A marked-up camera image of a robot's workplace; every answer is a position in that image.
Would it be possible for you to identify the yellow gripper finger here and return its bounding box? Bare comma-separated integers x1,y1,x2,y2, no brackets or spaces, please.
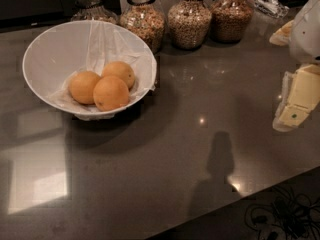
269,21,293,46

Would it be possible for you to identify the white paper bowl liner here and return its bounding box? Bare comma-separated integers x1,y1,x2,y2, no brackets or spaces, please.
47,21,157,121

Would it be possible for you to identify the orange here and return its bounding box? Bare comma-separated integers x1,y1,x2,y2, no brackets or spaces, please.
93,76,129,111
68,71,101,105
101,61,135,89

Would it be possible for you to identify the leftmost glass grain jar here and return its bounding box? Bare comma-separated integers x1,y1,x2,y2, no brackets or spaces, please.
71,0,118,24

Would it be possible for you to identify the clear plastic bag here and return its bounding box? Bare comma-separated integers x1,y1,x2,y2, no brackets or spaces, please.
248,0,289,18

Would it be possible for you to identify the black cable tangle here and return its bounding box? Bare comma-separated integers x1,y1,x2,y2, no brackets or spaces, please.
244,185,320,240

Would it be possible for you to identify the white bowl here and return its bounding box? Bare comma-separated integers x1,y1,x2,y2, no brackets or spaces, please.
22,19,158,116

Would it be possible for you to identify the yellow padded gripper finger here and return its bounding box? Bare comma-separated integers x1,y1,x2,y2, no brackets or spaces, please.
273,64,320,132

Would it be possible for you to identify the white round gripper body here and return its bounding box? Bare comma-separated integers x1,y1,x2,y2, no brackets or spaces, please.
289,0,320,64

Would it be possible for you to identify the glass grain jar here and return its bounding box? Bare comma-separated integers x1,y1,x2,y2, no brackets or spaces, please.
210,0,253,43
167,0,212,50
120,0,165,53
71,0,118,24

